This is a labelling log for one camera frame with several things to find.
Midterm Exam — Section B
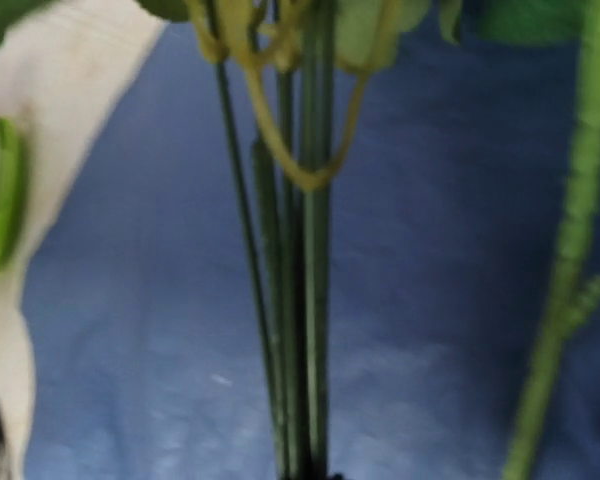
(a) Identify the blue wrapping paper sheet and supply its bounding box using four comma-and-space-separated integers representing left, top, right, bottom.
24, 22, 582, 479

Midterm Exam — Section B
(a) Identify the blue fake flower bunch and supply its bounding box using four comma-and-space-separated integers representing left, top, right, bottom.
0, 0, 586, 480

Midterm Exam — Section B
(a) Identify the pale pink fake flower stem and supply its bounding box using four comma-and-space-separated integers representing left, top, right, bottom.
501, 1, 600, 480

